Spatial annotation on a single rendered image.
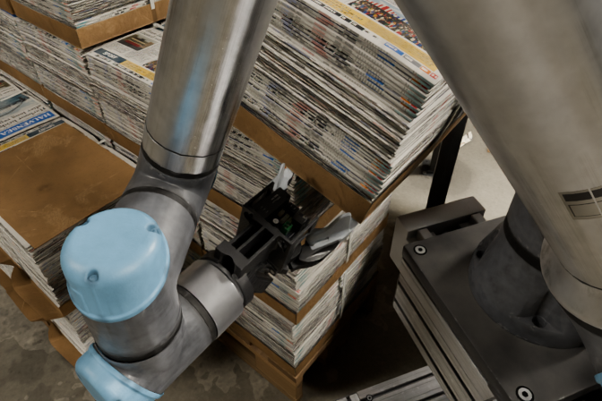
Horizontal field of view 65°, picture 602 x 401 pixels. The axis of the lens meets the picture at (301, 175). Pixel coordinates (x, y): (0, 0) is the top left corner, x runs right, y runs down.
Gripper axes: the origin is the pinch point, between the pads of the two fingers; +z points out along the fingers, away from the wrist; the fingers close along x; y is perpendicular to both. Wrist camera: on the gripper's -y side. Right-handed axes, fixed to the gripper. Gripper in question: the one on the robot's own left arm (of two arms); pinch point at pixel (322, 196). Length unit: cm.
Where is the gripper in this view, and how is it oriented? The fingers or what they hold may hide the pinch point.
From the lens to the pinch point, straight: 64.6
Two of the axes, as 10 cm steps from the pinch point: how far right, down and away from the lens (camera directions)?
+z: 6.0, -5.1, 6.2
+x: -7.7, -5.9, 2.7
